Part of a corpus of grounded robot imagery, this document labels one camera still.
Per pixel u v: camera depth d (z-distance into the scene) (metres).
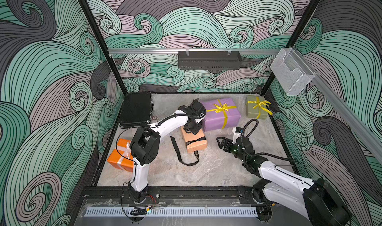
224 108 0.92
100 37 0.86
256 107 1.03
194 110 0.71
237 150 0.69
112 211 0.70
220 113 0.91
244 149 0.62
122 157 0.50
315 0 0.73
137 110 1.10
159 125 0.53
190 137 0.87
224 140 0.75
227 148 0.74
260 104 1.04
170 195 0.74
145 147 0.49
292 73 0.82
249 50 0.95
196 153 0.88
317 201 0.40
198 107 0.72
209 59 0.95
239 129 0.76
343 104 0.60
